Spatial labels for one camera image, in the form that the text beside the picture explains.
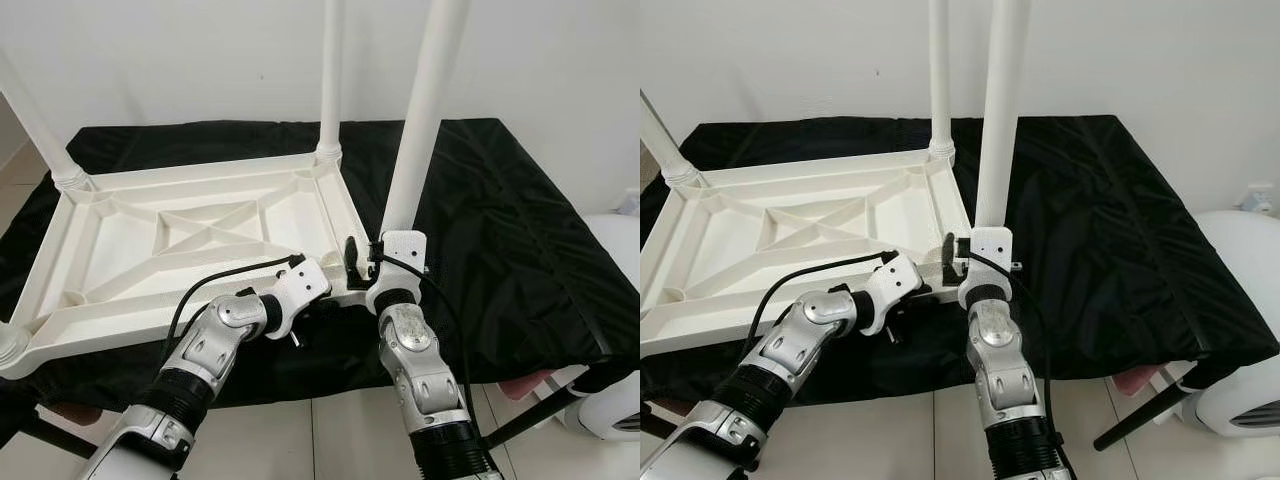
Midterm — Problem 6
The white plastic children table top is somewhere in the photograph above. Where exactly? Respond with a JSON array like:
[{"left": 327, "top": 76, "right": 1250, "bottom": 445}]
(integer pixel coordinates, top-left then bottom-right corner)
[
  {"left": 0, "top": 150, "right": 386, "bottom": 381},
  {"left": 640, "top": 147, "right": 976, "bottom": 359}
]

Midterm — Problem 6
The black cloth table cover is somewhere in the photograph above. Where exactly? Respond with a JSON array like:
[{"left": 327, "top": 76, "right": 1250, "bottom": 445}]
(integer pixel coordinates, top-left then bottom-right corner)
[
  {"left": 640, "top": 115, "right": 1280, "bottom": 396},
  {"left": 0, "top": 118, "right": 616, "bottom": 416}
]

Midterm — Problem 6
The white rounded object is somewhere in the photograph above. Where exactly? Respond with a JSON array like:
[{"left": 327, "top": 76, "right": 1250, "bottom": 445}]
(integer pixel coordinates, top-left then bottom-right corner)
[
  {"left": 1175, "top": 208, "right": 1280, "bottom": 439},
  {"left": 560, "top": 210, "right": 641, "bottom": 441}
]

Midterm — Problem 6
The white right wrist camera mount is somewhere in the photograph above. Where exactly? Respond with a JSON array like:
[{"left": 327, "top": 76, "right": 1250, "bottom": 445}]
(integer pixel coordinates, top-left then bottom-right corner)
[
  {"left": 958, "top": 227, "right": 1016, "bottom": 311},
  {"left": 365, "top": 230, "right": 429, "bottom": 316}
]

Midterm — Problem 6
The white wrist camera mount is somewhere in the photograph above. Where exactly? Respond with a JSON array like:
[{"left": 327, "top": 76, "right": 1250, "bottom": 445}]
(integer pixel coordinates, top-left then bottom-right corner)
[
  {"left": 860, "top": 252, "right": 926, "bottom": 336},
  {"left": 958, "top": 227, "right": 1016, "bottom": 311},
  {"left": 365, "top": 230, "right": 429, "bottom": 316},
  {"left": 265, "top": 255, "right": 333, "bottom": 339}
]

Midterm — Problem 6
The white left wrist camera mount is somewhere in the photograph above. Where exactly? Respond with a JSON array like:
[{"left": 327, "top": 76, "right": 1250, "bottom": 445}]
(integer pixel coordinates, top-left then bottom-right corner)
[
  {"left": 265, "top": 255, "right": 333, "bottom": 339},
  {"left": 860, "top": 252, "right": 926, "bottom": 336}
]

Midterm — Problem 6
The black table frame bar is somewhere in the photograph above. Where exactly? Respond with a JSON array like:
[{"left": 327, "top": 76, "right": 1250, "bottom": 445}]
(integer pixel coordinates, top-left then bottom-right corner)
[{"left": 15, "top": 405, "right": 86, "bottom": 461}]

